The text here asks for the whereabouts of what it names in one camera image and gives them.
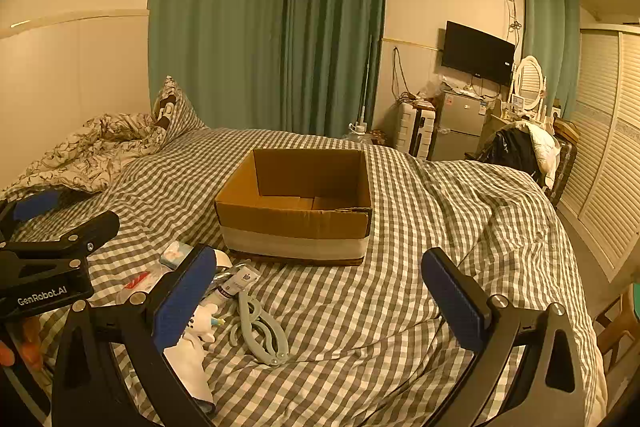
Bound black jacket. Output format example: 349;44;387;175
475;127;541;188

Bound oval white mirror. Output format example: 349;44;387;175
513;55;544;115

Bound person's left hand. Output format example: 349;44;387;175
0;317;45;370

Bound mop pole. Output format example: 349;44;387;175
357;34;375;132

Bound white louvred wardrobe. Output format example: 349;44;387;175
555;24;640;283

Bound clear water jug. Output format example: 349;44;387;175
342;122;386;148

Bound narrow green curtain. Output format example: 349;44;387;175
522;0;581;120

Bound floral blanket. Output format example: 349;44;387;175
0;112;168;202

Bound white jacket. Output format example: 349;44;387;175
520;122;561;188

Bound black wall television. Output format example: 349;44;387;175
441;21;516;86

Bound wooden chair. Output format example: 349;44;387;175
592;292;640;368

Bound silver fridge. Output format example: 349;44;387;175
430;89;488;162

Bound white dressing table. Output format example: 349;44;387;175
482;99;563;142

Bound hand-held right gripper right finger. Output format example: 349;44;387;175
421;248;588;427

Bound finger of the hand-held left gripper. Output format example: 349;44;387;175
0;211;121;280
0;189;68;238

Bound wide green curtain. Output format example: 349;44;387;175
148;0;291;130

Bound white plush toy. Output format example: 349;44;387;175
164;299;223;413

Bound white suitcase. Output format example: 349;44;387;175
392;99;436;160

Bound dark checked suitcase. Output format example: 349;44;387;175
547;139;578;208

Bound hanging wall cables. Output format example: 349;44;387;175
391;47;408;100

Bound green object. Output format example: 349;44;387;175
627;282;640;343

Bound white printed tube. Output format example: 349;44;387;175
200;279;241;308

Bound blue and white packet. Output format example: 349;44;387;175
159;241;193;270

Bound clear packet with red print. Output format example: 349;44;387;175
116;269;168;305

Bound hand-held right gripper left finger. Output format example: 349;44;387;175
50;244;218;427

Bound checked pillow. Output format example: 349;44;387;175
151;76;208;145

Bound cardboard box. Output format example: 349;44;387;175
214;148;373;267

